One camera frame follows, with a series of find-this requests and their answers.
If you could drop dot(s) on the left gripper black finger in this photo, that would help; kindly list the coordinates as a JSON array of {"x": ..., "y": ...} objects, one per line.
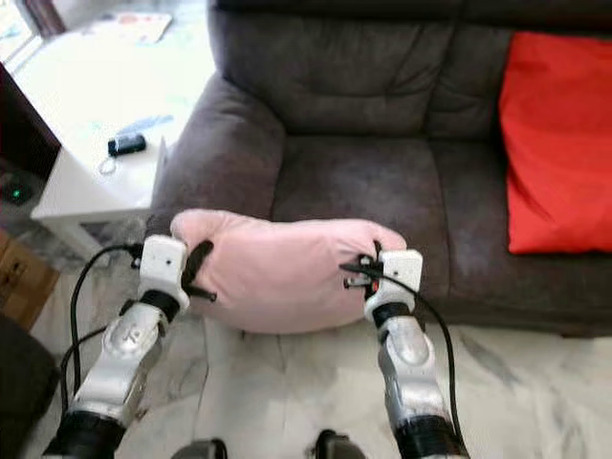
[{"x": 197, "y": 264}]

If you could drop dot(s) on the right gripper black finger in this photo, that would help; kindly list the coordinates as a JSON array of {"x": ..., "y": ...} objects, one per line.
[{"x": 378, "y": 254}]

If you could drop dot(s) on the pink cat face pillow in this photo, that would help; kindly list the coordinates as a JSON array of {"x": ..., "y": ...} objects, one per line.
[{"x": 282, "y": 273}]

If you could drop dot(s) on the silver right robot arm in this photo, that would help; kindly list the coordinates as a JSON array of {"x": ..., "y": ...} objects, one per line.
[{"x": 406, "y": 359}]

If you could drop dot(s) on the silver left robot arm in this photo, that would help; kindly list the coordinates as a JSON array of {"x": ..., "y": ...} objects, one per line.
[{"x": 129, "y": 349}]

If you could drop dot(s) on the dark grey fabric sofa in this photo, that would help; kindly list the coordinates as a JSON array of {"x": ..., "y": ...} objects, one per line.
[{"x": 354, "y": 153}]

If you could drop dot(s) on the red pillow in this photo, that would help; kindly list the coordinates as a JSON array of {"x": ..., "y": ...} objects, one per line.
[{"x": 559, "y": 143}]

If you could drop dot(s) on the printed floor mat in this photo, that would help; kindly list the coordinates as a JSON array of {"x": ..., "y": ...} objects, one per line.
[{"x": 129, "y": 27}]

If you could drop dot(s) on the white side table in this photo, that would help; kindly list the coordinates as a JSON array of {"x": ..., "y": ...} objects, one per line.
[{"x": 91, "y": 191}]

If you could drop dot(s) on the clear plastic wrapper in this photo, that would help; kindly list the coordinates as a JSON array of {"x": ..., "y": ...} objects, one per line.
[{"x": 143, "y": 125}]

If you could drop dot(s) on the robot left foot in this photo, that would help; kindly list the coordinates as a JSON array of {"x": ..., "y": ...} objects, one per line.
[{"x": 199, "y": 449}]

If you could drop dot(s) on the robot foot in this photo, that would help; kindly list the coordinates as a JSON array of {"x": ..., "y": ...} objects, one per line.
[
  {"x": 199, "y": 449},
  {"x": 339, "y": 446}
]

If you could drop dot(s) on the brown cardboard box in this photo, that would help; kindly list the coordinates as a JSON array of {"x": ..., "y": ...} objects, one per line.
[{"x": 27, "y": 282}]

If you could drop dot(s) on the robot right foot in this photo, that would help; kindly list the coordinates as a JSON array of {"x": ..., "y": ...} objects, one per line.
[{"x": 339, "y": 446}]

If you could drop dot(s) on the black power strip green light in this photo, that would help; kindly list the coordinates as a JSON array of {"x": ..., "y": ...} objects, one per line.
[{"x": 14, "y": 189}]

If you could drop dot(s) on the dark brown cushioned seat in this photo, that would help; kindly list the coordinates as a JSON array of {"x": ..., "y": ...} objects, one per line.
[{"x": 27, "y": 392}]

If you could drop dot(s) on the dark wooden cabinet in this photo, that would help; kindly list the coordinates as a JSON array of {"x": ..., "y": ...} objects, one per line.
[{"x": 24, "y": 129}]

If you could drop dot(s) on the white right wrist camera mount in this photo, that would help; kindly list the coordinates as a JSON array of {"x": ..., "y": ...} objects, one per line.
[{"x": 402, "y": 271}]

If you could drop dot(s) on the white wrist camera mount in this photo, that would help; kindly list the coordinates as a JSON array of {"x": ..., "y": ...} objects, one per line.
[
  {"x": 402, "y": 271},
  {"x": 163, "y": 260}
]

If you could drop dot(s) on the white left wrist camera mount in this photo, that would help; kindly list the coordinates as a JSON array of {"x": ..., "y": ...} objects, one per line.
[{"x": 163, "y": 260}]

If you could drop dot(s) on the dark brown door frame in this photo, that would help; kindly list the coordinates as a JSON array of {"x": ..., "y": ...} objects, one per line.
[{"x": 46, "y": 15}]

